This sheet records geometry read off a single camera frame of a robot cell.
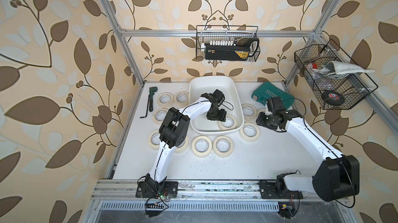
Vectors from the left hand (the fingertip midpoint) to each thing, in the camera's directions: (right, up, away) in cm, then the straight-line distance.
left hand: (223, 120), depth 94 cm
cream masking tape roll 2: (-28, +13, +15) cm, 35 cm away
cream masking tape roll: (-40, +12, +16) cm, 45 cm away
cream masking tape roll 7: (+19, +5, +10) cm, 22 cm away
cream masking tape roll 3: (-26, -15, -9) cm, 31 cm away
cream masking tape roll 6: (-1, -5, -1) cm, 5 cm away
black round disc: (+49, +14, -22) cm, 56 cm away
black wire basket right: (+53, +17, -22) cm, 60 cm away
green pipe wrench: (-51, +20, +21) cm, 59 cm away
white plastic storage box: (-13, -3, +2) cm, 13 cm away
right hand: (+19, +1, -9) cm, 21 cm away
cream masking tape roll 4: (-13, -14, -5) cm, 20 cm away
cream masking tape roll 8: (+16, -7, 0) cm, 18 cm away
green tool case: (+33, +19, +15) cm, 41 cm away
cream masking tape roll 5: (-1, -14, -5) cm, 15 cm away
